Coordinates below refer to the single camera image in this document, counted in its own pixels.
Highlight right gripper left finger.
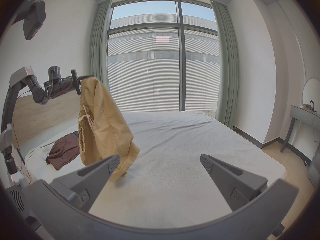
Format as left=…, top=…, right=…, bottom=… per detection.
left=51, top=154, right=121, bottom=212

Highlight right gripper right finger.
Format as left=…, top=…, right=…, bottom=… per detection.
left=200, top=154, right=268, bottom=213

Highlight tan shorts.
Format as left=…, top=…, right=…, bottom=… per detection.
left=78, top=77, right=140, bottom=183

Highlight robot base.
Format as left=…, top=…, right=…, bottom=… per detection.
left=4, top=184, right=42, bottom=232

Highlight brown garment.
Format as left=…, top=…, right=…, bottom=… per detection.
left=45, top=135, right=81, bottom=171

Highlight grey-green curtain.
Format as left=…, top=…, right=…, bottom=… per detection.
left=210, top=0, right=239, bottom=129
left=89, top=0, right=114, bottom=114

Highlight bed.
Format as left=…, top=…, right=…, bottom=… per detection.
left=12, top=89, right=287, bottom=228

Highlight window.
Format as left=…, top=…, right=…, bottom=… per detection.
left=107, top=0, right=220, bottom=121

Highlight grey dressing table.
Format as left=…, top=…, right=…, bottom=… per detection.
left=280, top=105, right=320, bottom=154

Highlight round mirror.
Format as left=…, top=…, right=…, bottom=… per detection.
left=302, top=78, right=320, bottom=109

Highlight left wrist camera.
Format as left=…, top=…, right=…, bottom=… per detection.
left=48, top=66, right=62, bottom=82

